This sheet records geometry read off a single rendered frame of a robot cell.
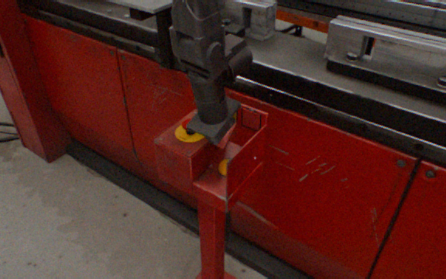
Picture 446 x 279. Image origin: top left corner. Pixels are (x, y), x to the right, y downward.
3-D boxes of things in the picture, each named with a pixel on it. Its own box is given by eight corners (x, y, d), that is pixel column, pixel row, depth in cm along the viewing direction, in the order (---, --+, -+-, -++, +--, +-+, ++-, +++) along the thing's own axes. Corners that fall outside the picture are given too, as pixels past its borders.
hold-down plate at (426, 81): (324, 69, 90) (327, 58, 88) (334, 61, 93) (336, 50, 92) (461, 110, 76) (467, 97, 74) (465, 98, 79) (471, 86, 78)
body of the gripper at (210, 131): (242, 108, 74) (238, 80, 69) (214, 144, 69) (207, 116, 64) (216, 99, 77) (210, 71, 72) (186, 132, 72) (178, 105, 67)
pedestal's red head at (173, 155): (158, 178, 91) (149, 118, 80) (197, 145, 101) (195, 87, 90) (226, 214, 82) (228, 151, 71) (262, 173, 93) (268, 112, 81)
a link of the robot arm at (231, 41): (169, 36, 61) (207, 51, 56) (214, 2, 66) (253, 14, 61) (184, 90, 70) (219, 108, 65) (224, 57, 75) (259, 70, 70)
